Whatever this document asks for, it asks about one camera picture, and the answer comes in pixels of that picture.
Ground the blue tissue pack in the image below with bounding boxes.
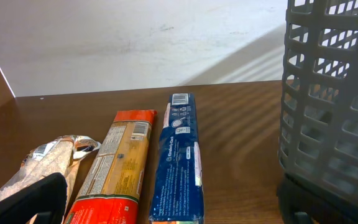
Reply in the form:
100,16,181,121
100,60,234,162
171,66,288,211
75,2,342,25
149,93,204,224

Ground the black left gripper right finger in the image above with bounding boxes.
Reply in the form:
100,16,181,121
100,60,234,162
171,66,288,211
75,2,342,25
277,174,358,224

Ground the orange pasta packet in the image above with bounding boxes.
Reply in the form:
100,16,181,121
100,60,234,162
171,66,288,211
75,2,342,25
64,110,156,224

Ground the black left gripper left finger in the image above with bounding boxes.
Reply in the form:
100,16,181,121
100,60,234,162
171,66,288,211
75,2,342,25
0,172,67,224

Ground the grey plastic basket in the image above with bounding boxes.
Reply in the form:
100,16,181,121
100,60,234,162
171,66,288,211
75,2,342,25
278,0,358,206

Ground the brown bread bag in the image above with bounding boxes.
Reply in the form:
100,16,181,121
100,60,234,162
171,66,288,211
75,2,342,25
0,134,101,224

